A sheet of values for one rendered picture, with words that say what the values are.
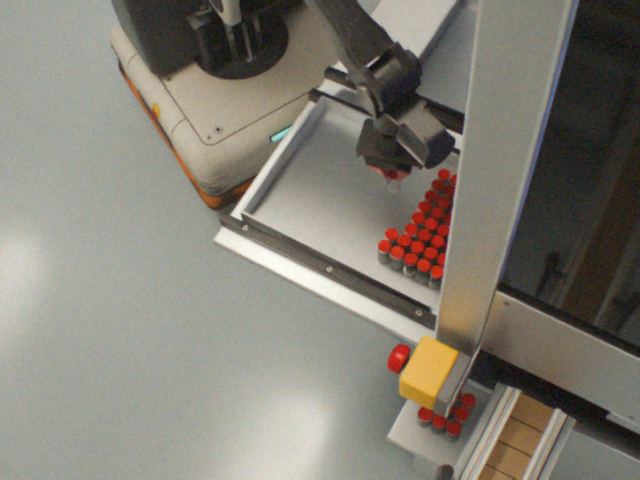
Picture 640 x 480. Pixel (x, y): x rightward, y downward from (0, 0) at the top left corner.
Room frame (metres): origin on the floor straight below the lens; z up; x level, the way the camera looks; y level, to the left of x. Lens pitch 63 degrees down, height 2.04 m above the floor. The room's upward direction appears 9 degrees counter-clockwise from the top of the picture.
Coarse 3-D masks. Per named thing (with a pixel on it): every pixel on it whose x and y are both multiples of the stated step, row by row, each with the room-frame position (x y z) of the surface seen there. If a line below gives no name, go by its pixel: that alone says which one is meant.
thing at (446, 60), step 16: (464, 0) 1.05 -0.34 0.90; (448, 16) 1.00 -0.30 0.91; (464, 16) 1.02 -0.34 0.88; (448, 32) 0.99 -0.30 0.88; (464, 32) 0.98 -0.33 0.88; (432, 48) 0.95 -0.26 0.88; (448, 48) 0.95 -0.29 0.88; (464, 48) 0.94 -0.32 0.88; (432, 64) 0.92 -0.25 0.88; (448, 64) 0.91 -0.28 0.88; (464, 64) 0.91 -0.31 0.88; (432, 80) 0.88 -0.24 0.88; (448, 80) 0.87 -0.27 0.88; (464, 80) 0.87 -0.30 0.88; (432, 96) 0.84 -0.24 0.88; (448, 96) 0.84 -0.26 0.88; (464, 96) 0.83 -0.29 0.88; (448, 112) 0.79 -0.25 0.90; (464, 112) 0.78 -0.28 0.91
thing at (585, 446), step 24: (504, 360) 0.35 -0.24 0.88; (504, 384) 0.31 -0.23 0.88; (528, 384) 0.31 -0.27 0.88; (552, 384) 0.30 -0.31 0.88; (552, 408) 0.26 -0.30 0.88; (576, 408) 0.26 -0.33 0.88; (600, 408) 0.25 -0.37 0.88; (576, 432) 0.22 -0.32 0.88; (600, 432) 0.21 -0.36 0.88; (624, 432) 0.21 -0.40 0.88; (576, 456) 0.21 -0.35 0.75; (600, 456) 0.19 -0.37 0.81; (624, 456) 0.17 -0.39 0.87
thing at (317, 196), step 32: (320, 128) 0.81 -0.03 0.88; (352, 128) 0.80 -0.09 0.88; (288, 160) 0.76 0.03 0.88; (320, 160) 0.75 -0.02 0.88; (352, 160) 0.74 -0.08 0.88; (448, 160) 0.70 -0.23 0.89; (256, 192) 0.69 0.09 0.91; (288, 192) 0.70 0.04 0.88; (320, 192) 0.69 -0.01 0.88; (352, 192) 0.68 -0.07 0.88; (384, 192) 0.67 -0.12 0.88; (416, 192) 0.66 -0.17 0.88; (256, 224) 0.64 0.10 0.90; (288, 224) 0.64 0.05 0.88; (320, 224) 0.63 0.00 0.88; (352, 224) 0.62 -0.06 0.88; (384, 224) 0.61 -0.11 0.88; (320, 256) 0.56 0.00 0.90; (352, 256) 0.56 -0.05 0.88; (384, 288) 0.49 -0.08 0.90; (416, 288) 0.49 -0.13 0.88
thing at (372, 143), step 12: (372, 120) 0.70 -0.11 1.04; (372, 132) 0.68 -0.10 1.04; (360, 144) 0.66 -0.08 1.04; (372, 144) 0.66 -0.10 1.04; (384, 144) 0.64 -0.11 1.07; (396, 144) 0.63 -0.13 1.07; (372, 156) 0.64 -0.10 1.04; (384, 156) 0.64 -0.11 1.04; (396, 156) 0.63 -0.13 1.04; (408, 156) 0.63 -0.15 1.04; (420, 168) 0.61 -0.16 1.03
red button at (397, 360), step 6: (396, 348) 0.35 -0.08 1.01; (402, 348) 0.35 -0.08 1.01; (408, 348) 0.35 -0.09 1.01; (390, 354) 0.35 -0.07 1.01; (396, 354) 0.34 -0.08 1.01; (402, 354) 0.34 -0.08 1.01; (408, 354) 0.35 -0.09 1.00; (390, 360) 0.34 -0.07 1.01; (396, 360) 0.34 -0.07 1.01; (402, 360) 0.33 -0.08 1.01; (390, 366) 0.33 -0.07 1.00; (396, 366) 0.33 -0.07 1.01; (402, 366) 0.33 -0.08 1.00; (396, 372) 0.32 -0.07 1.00
